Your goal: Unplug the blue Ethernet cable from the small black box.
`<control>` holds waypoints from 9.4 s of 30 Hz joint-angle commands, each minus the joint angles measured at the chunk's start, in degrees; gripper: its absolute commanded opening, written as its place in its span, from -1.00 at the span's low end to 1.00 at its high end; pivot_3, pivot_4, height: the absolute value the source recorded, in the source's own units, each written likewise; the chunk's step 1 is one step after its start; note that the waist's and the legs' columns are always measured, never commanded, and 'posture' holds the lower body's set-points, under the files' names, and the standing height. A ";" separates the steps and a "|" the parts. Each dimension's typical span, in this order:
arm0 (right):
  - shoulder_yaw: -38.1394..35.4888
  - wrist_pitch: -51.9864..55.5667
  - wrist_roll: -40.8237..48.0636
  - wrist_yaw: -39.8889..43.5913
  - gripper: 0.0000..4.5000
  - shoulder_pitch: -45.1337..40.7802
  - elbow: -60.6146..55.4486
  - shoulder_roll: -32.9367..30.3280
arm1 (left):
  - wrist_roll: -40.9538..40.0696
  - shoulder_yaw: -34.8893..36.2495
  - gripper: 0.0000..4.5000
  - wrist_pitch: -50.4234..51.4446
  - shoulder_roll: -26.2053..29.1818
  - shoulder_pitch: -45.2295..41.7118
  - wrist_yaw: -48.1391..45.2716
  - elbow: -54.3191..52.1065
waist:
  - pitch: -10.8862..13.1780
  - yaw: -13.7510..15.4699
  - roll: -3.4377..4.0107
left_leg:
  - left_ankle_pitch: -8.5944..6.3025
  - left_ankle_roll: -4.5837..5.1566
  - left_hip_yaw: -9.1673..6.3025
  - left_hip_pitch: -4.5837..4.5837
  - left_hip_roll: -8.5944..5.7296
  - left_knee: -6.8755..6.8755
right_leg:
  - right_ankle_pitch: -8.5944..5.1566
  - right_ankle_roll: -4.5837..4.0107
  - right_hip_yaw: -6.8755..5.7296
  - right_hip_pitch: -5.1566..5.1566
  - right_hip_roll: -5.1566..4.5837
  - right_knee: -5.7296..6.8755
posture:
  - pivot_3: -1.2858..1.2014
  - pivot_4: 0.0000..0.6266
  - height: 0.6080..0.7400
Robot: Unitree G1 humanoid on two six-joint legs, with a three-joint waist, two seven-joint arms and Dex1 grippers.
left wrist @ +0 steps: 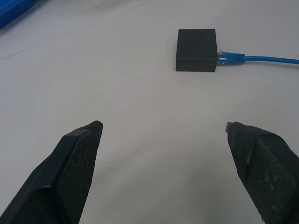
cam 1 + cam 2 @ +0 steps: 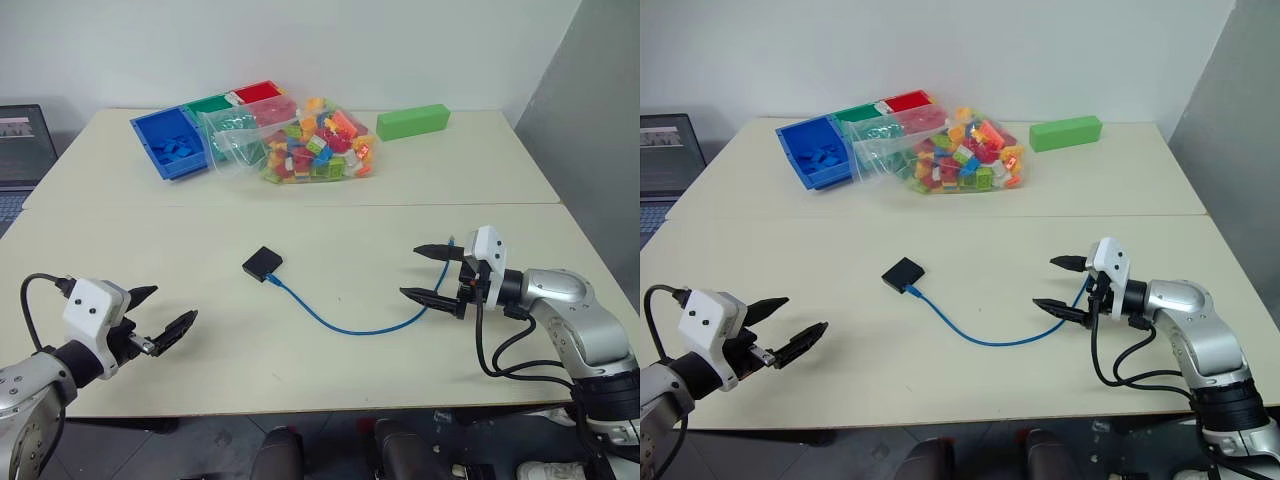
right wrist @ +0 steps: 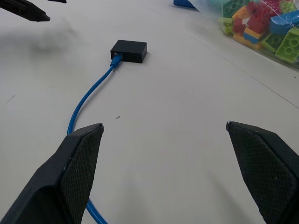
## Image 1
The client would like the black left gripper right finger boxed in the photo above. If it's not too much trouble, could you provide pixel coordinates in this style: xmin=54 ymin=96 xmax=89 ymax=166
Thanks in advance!
xmin=224 ymin=121 xmax=299 ymax=224

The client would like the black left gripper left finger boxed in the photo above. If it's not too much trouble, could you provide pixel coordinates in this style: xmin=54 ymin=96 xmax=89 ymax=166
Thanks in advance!
xmin=0 ymin=120 xmax=104 ymax=224

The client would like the black box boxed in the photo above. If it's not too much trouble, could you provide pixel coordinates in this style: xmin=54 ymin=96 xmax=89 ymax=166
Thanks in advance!
xmin=175 ymin=28 xmax=218 ymax=72

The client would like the blue plastic box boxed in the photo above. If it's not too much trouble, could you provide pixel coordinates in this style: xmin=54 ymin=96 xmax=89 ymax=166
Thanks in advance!
xmin=0 ymin=0 xmax=43 ymax=30

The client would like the blue Ethernet cable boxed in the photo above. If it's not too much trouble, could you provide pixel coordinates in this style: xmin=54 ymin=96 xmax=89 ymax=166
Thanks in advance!
xmin=216 ymin=50 xmax=299 ymax=68

